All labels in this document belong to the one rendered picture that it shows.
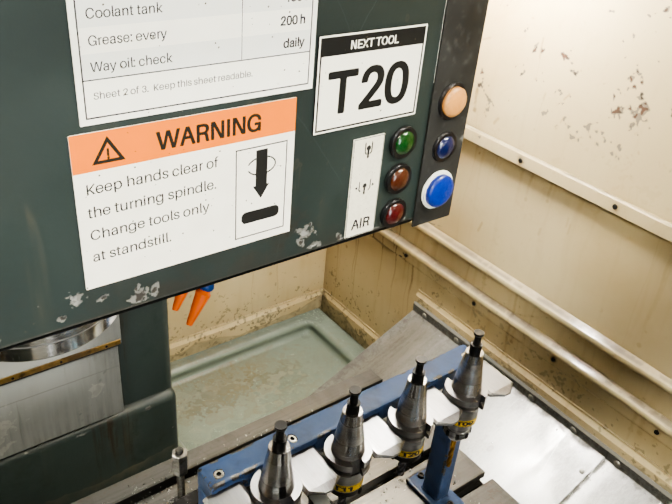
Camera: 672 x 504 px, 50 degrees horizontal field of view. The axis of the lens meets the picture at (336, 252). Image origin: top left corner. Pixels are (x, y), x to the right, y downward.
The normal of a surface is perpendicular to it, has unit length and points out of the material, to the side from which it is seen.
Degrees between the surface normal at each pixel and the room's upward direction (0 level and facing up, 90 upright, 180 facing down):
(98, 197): 90
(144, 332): 90
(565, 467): 24
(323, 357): 0
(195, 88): 90
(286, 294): 90
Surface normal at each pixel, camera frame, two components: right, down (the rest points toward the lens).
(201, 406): 0.08, -0.85
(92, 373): 0.60, 0.46
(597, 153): -0.80, 0.26
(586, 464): -0.25, -0.67
